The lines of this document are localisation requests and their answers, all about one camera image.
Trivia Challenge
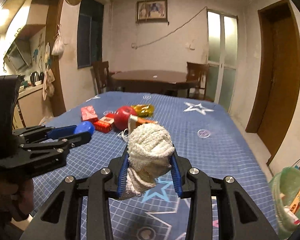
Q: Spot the brown wooden door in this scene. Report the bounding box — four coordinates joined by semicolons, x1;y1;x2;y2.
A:
245;0;300;164

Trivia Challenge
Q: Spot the yellow foil wrapper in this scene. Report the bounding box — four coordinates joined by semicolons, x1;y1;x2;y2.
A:
131;104;155;118

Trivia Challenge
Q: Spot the white hanging bag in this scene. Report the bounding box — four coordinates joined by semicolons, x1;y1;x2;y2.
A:
51;24;64;56

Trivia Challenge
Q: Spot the white cloth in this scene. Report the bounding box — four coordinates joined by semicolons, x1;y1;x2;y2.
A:
120;124;175;200

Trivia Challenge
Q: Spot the blue bottle cap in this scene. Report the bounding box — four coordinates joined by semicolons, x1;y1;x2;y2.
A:
74;121;95;135

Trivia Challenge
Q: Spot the orange white snack wrapper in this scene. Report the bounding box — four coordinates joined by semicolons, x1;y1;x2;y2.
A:
128;114;158;134

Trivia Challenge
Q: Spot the wooden chair by glass door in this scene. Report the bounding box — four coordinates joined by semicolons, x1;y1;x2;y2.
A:
186;62;210;100

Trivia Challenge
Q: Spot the pink drink carton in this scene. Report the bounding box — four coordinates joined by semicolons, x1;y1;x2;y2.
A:
81;106;98;124

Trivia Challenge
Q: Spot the frosted glass door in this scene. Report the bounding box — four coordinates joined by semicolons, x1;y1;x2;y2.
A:
206;10;238;111

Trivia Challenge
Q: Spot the dark wooden dining table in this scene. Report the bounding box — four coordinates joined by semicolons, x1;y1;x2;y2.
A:
111;70;197;96

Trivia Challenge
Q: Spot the red apple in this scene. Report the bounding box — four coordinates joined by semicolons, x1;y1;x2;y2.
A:
114;106;136;131

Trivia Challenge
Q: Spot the blue star-patterned tablecloth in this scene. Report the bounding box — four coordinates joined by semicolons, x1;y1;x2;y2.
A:
31;90;278;240

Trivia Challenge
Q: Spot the green lined trash bin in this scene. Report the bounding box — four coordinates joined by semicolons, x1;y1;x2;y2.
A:
269;167;300;239

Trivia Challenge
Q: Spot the framed wall picture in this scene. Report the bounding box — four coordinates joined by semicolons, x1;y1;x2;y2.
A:
135;0;168;23

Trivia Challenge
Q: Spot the red cigarette box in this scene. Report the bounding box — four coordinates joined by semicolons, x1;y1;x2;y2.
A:
93;113;114;133

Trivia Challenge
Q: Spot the person's left hand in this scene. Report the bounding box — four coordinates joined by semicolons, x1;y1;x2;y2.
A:
0;179;34;222

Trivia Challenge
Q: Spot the wooden chair by window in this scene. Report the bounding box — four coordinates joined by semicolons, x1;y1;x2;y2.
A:
92;61;113;94

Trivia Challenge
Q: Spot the dark window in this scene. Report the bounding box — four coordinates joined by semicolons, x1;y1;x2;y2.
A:
77;0;104;69

